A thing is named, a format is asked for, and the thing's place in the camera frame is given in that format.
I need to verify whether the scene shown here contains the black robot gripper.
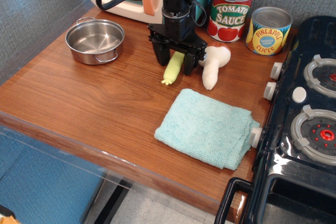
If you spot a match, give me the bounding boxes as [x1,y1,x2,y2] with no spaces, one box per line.
[148,8,207,76]

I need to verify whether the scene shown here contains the yellow handled metal spoon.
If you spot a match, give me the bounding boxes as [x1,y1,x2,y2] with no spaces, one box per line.
[161,51,185,86]

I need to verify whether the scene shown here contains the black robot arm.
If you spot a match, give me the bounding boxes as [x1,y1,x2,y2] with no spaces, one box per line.
[148,0,207,76]

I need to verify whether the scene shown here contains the white plush mushroom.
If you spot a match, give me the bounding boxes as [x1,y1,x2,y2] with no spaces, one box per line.
[198,41,232,90]

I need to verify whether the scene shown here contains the tomato sauce can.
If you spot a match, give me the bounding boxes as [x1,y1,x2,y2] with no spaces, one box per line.
[208,0,253,42]

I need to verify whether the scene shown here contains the light blue folded towel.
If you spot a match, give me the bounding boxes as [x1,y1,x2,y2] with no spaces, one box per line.
[154,89,259,170]

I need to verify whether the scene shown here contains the small steel pot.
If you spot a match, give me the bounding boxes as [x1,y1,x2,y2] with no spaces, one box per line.
[65,17,125,65]

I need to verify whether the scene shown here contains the pineapple slices can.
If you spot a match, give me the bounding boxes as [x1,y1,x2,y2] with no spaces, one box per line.
[246,6,293,56]

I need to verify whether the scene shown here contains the dark blue toy stove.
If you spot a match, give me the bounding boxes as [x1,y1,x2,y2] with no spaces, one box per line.
[215,16,335,223]

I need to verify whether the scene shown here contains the orange plush toy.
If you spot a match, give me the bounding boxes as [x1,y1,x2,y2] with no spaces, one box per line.
[0,216,20,224]

